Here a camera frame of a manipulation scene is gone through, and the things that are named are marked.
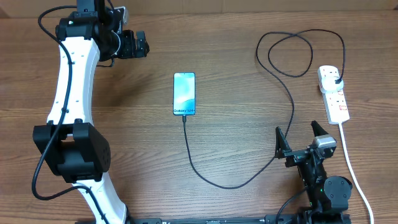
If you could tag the blue Galaxy smartphone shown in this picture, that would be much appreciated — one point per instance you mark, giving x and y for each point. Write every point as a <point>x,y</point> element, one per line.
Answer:
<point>184,102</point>

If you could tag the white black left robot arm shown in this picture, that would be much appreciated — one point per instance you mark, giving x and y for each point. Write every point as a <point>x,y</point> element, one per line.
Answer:
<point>92,36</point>

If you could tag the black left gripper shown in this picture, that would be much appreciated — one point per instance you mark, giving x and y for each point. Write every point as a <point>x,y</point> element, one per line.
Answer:
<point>130,50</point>

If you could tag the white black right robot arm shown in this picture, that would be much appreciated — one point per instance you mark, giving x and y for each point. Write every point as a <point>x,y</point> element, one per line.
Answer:
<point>328,195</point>

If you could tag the white charger plug adapter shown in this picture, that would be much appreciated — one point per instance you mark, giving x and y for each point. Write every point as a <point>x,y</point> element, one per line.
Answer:
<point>330,84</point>

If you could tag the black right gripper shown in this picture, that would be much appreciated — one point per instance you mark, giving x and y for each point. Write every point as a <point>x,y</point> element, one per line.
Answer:
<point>294,157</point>

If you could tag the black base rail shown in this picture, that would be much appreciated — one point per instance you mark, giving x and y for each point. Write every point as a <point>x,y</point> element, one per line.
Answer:
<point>268,219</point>

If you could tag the white power strip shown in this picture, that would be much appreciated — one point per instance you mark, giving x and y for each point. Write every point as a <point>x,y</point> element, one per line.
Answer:
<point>335,103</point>

